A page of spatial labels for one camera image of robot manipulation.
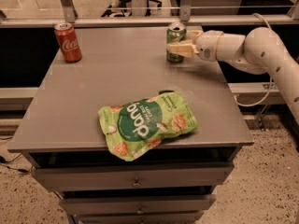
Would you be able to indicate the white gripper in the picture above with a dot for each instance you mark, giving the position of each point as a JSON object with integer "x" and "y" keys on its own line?
{"x": 207, "y": 45}

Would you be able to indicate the green soda can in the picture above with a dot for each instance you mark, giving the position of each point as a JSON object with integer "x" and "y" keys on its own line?
{"x": 176, "y": 32}

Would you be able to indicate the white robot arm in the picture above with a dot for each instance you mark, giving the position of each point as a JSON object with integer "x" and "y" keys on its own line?
{"x": 260, "y": 51}

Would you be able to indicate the red cola can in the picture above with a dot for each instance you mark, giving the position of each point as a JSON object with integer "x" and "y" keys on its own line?
{"x": 68, "y": 42}

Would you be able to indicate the black office chair base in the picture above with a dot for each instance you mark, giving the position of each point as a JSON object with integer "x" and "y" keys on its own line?
{"x": 126, "y": 8}

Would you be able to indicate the green snack bag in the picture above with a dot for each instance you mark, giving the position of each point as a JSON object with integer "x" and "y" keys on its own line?
{"x": 133, "y": 129}

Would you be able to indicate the grey drawer cabinet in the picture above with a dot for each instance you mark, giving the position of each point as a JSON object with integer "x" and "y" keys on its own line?
{"x": 119, "y": 66}

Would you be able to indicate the middle grey drawer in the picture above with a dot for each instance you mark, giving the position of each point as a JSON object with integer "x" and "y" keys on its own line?
{"x": 138, "y": 204}

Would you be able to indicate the grey drawer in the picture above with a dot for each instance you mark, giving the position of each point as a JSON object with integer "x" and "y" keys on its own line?
{"x": 133, "y": 177}
{"x": 154, "y": 218}
{"x": 138, "y": 204}

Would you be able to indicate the top grey drawer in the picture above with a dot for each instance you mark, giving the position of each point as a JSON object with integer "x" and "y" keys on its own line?
{"x": 133, "y": 177}

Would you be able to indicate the bottom grey drawer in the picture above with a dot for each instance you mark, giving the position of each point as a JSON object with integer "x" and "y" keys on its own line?
{"x": 154, "y": 218}

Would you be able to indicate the metal window frame rail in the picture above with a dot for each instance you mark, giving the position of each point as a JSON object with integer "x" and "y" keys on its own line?
{"x": 84, "y": 13}

